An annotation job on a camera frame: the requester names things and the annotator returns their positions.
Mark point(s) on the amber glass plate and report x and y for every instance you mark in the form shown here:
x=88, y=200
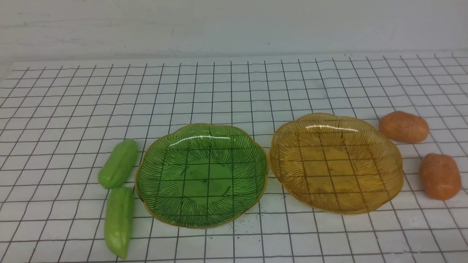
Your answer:
x=336, y=163

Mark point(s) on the orange potato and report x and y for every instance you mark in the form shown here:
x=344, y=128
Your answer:
x=404, y=127
x=440, y=176

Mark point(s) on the green glass plate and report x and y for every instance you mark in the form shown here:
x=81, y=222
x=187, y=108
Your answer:
x=202, y=176

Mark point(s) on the green cucumber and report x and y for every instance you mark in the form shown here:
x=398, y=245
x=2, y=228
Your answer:
x=119, y=165
x=118, y=221

